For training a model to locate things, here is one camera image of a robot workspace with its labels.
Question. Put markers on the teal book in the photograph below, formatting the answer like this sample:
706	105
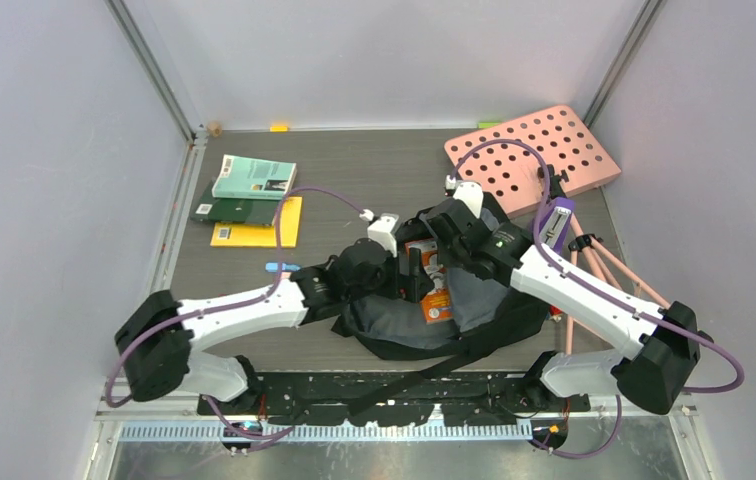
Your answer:
253	179

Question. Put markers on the small wooden cork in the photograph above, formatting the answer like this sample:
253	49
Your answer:
214	128

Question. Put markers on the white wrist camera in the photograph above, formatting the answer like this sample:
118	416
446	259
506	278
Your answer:
470	193
381	229

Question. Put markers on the pink tripod legs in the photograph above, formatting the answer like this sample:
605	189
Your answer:
603	259

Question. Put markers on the purple metronome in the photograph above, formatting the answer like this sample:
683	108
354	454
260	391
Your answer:
555	223

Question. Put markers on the black backpack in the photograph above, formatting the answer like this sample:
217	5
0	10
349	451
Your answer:
484	316

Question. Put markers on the yellow book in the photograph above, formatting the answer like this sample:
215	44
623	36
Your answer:
232	235

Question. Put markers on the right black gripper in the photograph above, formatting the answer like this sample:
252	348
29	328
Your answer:
448	258

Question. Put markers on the green block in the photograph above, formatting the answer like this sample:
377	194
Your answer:
487	124

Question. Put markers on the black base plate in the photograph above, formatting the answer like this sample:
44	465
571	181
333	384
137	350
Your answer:
463	398

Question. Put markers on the slotted aluminium rail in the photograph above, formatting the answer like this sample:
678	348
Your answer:
432	430

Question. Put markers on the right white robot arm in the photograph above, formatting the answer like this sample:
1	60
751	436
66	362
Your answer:
653	349

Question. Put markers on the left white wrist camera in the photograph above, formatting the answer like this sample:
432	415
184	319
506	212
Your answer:
381	229

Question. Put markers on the blue eraser pen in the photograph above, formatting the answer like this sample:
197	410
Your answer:
273	267

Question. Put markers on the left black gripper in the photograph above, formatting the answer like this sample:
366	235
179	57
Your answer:
411	287

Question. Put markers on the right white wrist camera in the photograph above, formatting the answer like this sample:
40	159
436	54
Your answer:
470	193

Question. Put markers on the dark green book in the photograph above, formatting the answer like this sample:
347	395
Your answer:
229	210

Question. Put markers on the pink perforated stand board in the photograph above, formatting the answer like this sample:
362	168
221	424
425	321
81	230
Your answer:
502	158

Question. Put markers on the orange book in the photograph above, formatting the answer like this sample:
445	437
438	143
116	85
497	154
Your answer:
436	305

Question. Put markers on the colourful toy train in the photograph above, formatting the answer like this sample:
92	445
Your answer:
555	314

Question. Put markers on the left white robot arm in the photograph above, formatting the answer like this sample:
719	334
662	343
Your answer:
163	345

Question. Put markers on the yellow block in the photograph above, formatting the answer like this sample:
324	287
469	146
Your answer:
279	128

